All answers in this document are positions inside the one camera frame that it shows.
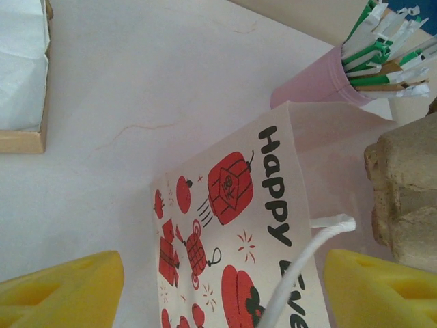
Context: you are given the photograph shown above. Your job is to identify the brown cardboard napkin tray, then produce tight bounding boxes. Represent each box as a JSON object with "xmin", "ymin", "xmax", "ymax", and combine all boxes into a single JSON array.
[{"xmin": 0, "ymin": 0, "xmax": 54, "ymax": 154}]

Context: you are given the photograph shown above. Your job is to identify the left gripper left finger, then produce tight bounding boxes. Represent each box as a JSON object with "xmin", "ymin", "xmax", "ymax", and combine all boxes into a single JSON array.
[{"xmin": 0, "ymin": 251, "xmax": 124, "ymax": 328}]

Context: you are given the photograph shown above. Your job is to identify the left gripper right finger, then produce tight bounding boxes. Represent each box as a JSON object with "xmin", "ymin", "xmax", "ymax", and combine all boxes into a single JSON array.
[{"xmin": 323, "ymin": 248, "xmax": 437, "ymax": 328}]

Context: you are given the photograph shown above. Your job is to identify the red white paper bag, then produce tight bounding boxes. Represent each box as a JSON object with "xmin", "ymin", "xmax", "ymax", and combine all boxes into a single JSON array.
[{"xmin": 150, "ymin": 100, "xmax": 397, "ymax": 328}]

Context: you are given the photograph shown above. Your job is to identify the brown pulp cup carrier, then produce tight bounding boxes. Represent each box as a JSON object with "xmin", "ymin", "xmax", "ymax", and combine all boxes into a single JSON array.
[{"xmin": 363, "ymin": 97, "xmax": 437, "ymax": 264}]

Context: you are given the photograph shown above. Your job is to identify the green white wrapped straw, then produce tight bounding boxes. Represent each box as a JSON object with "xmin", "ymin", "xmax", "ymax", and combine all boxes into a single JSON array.
[
  {"xmin": 341, "ymin": 0, "xmax": 389, "ymax": 52},
  {"xmin": 348, "ymin": 73, "xmax": 431, "ymax": 90}
]

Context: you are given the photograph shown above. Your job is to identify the white paper-wrapped straw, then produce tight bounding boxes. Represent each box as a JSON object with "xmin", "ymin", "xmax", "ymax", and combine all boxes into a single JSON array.
[
  {"xmin": 354, "ymin": 83, "xmax": 432, "ymax": 100},
  {"xmin": 344, "ymin": 6, "xmax": 429, "ymax": 66}
]

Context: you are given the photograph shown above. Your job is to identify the white paper napkins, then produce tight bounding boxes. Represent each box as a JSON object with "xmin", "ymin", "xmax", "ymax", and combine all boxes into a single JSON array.
[{"xmin": 0, "ymin": 0, "xmax": 48, "ymax": 133}]

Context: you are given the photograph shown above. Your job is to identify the pink straw holder cup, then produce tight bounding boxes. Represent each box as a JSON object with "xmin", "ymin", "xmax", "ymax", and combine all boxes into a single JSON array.
[{"xmin": 270, "ymin": 44, "xmax": 376, "ymax": 110}]

